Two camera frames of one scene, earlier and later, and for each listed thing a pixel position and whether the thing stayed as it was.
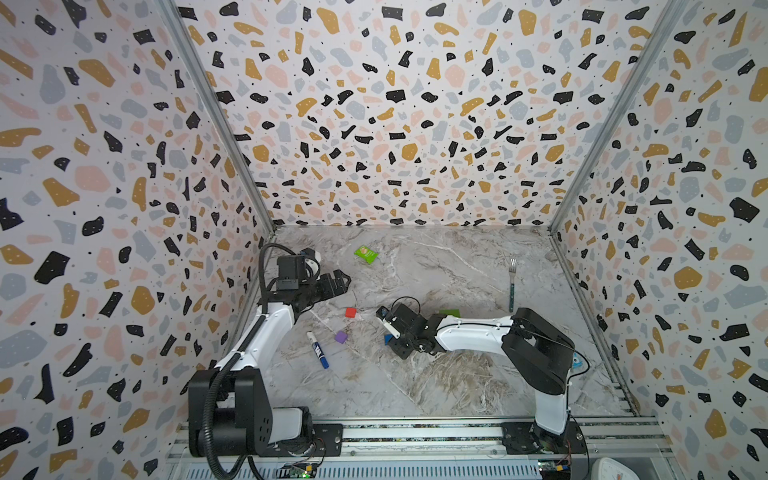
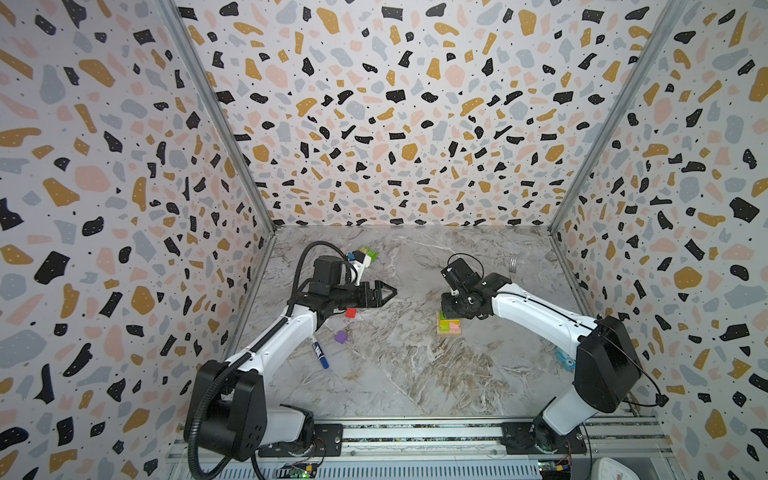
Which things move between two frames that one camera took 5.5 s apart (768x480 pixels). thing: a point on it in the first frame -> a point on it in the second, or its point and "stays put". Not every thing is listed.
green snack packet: (366, 254) stays put
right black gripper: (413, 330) -> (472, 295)
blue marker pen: (318, 349) stays put
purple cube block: (341, 336) stays put
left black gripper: (338, 287) -> (375, 301)
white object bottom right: (609, 469) stays put
